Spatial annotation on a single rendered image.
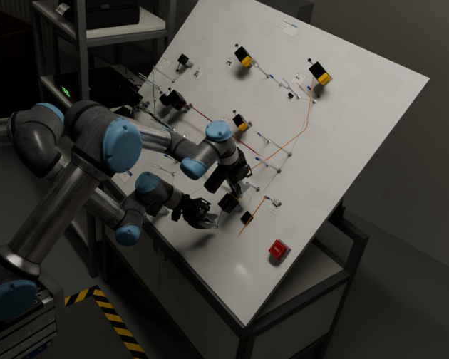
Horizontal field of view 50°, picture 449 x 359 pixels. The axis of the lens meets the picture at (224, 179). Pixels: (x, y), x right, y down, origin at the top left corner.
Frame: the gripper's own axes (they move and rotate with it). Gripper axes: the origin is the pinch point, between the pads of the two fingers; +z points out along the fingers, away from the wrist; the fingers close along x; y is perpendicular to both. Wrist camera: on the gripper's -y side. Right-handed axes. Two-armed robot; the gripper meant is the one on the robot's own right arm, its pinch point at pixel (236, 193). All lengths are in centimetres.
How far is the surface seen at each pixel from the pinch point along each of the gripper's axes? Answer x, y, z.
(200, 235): 4.6, -18.2, 16.1
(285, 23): 41, 58, -18
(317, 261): -18, 17, 50
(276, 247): -24.7, -0.9, 4.4
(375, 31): 89, 152, 72
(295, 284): -24.1, 1.8, 41.8
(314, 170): -13.8, 25.5, -3.7
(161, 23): 102, 27, -7
